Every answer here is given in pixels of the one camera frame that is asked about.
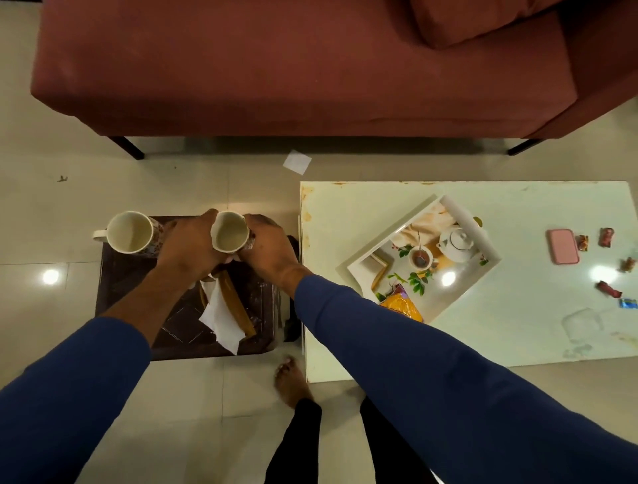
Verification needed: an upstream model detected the person's left leg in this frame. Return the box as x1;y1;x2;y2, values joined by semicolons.
263;397;324;484

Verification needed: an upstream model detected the person's right leg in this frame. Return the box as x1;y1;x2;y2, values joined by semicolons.
359;396;439;484

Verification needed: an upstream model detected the dark brown side stool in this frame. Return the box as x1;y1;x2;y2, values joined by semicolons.
95;215;301;361

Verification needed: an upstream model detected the white floral mug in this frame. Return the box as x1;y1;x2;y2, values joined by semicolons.
92;210;167;259
210;210;256;254

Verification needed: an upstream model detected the person's right hand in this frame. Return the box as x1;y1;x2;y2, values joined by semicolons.
237;214;313;299

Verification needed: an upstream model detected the pink flat case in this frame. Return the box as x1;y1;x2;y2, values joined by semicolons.
546;228;581;266

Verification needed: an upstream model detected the person's left foot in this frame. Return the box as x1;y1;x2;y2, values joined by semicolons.
273;355;316;410

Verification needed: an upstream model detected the brown wooden holder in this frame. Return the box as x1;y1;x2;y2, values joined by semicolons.
199;269;258;340

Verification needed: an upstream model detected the person's right forearm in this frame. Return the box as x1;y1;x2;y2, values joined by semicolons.
277;264;638;484

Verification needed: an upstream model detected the person's left hand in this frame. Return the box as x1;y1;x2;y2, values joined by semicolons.
156;208;233;286

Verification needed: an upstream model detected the white paper napkin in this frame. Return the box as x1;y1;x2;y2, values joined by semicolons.
198;279;246;356

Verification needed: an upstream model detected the maroon sofa cushion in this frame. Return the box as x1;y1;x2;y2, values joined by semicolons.
410;0;565;50

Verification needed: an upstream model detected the maroon fabric sofa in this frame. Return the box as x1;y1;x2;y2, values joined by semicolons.
31;0;638;161

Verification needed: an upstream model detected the orange snack packet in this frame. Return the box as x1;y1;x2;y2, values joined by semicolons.
379;284;425;324

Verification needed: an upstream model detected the white printed serving tray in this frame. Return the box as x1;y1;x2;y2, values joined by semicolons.
346;193;503;325

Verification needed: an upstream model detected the white paper square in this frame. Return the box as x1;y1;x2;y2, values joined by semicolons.
282;150;313;176

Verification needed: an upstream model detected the person's leg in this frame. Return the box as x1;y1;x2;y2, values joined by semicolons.
263;397;324;484
359;396;439;484

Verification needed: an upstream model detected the person's left forearm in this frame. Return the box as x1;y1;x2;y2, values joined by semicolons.
0;267;201;484

